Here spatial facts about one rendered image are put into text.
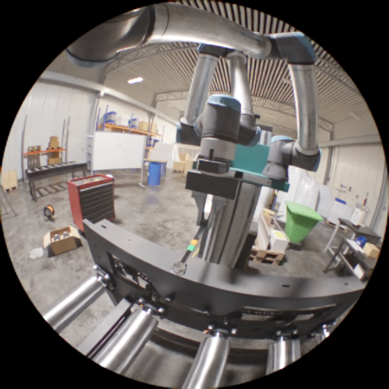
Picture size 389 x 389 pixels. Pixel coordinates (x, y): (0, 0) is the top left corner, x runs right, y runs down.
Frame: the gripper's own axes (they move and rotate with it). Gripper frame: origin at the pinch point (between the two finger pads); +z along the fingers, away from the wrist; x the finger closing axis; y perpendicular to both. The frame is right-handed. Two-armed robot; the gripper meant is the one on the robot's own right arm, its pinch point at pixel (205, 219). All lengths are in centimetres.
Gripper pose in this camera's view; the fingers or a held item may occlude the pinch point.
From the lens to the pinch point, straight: 39.2
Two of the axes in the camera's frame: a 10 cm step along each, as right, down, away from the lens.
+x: -9.4, -2.2, 2.5
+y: 3.0, -2.4, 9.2
